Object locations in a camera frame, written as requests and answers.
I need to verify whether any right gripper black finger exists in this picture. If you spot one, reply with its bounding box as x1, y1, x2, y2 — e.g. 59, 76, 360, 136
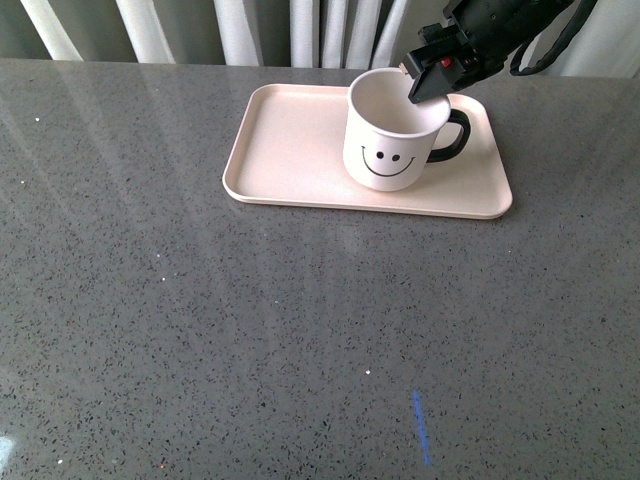
408, 67, 470, 104

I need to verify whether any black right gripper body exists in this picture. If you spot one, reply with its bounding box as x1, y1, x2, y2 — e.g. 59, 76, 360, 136
400, 1, 570, 80

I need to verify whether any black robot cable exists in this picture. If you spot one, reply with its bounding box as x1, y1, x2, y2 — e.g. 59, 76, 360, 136
508, 0, 599, 77

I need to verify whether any grey pleated curtain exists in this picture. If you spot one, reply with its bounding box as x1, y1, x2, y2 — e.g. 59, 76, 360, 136
0, 0, 640, 79

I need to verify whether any white smiley face mug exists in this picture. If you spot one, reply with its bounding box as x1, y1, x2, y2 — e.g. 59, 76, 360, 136
343, 68, 471, 192

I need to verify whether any cream rectangular tray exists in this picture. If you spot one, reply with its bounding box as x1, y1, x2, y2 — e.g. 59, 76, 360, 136
222, 84, 513, 220

